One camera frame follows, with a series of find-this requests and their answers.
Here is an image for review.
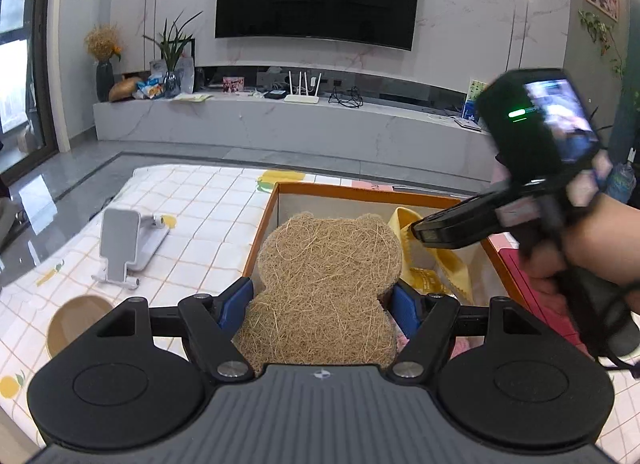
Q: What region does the brown bear shaped sponge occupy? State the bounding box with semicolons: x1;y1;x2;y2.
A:
233;213;402;372

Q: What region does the checked lemon tablecloth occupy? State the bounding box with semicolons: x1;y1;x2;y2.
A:
1;165;639;463

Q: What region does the dried flowers vase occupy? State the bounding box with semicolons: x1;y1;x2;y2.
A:
84;24;122;102

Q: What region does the person's right hand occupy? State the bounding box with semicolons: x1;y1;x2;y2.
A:
520;195;640;316

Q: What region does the beige paper cup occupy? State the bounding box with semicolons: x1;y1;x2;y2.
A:
47;295;113;358

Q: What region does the red Wonderlab box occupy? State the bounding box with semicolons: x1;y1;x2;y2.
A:
499;247;586;353

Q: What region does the yellow cloth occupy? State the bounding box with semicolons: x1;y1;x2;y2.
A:
387;207;474;305

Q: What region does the white wifi router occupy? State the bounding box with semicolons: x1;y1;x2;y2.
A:
284;71;322;104

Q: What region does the pink crochet toy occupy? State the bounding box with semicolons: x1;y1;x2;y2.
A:
396;328;484;359

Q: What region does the grey phone stand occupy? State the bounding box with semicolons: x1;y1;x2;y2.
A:
92;208;175;291

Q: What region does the blue water bottle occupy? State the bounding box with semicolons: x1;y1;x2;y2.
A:
605;148;637;204

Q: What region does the green potted plant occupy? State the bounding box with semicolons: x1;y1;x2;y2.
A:
143;11;202;99

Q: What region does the orange cardboard storage box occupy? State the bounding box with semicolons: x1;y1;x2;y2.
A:
243;181;539;324

